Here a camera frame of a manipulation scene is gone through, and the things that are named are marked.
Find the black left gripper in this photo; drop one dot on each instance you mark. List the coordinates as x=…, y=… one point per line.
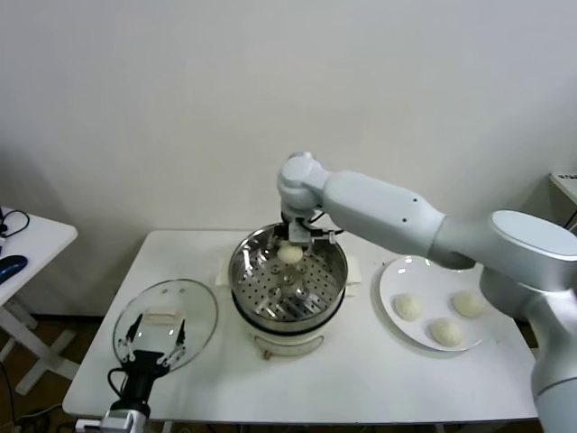
x=144, y=367

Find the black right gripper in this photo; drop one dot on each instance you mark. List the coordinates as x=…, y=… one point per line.
x=286, y=221

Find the white steamed baozi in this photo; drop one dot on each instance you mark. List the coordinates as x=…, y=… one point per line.
x=290, y=253
x=408, y=307
x=445, y=333
x=469, y=303

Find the round glass pot lid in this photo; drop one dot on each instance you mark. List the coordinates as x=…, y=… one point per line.
x=189, y=302

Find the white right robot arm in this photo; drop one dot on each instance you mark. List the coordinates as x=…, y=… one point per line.
x=383, y=198

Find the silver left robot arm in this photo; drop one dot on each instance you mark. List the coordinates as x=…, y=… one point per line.
x=128, y=417

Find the stainless steel steamer basket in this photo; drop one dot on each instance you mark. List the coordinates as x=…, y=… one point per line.
x=288, y=288

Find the cream electric cooker base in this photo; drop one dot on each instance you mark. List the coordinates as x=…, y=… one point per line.
x=288, y=338

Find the white round plate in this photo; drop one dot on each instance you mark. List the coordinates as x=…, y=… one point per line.
x=401, y=279

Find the white side table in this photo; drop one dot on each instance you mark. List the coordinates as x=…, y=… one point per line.
x=40, y=243

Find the blue computer mouse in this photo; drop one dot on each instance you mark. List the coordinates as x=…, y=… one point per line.
x=11, y=268

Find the white table with label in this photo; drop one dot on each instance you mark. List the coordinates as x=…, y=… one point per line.
x=565, y=187

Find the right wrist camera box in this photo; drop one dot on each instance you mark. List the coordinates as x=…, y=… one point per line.
x=299, y=232

